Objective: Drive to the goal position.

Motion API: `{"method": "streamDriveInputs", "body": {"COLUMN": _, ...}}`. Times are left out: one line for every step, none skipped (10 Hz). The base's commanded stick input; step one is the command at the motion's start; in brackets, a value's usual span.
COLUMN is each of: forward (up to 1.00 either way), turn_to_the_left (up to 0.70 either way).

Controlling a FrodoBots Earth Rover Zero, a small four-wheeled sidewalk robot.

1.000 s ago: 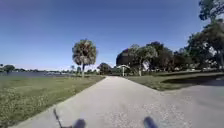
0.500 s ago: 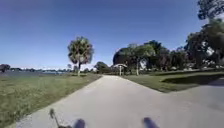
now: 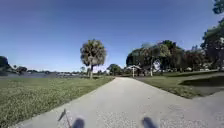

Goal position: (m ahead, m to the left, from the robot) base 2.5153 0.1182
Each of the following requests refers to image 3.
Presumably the palm tree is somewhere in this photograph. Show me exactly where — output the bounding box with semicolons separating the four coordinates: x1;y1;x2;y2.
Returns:
79;38;108;80

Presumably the group of large trees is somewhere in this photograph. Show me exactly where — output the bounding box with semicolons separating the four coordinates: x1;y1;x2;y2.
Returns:
125;39;208;77

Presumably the water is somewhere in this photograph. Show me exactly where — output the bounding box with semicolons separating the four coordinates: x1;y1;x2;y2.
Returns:
0;72;81;79

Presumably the small open shelter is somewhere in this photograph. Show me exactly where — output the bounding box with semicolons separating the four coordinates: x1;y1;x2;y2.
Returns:
126;65;142;78

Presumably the small round tree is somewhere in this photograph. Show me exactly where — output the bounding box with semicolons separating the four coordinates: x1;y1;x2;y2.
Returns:
106;63;123;77

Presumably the dark bushy tree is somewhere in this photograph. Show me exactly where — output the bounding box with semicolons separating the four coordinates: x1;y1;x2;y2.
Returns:
0;55;12;75

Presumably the grass lawn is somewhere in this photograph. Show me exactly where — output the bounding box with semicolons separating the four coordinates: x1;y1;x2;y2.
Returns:
0;75;116;128
134;69;224;100

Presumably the robot's own part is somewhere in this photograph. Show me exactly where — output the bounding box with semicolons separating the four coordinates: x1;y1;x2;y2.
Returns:
71;117;86;128
141;116;158;128

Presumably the tall dark tree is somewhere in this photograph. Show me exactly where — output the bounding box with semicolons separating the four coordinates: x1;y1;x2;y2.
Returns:
200;0;224;72

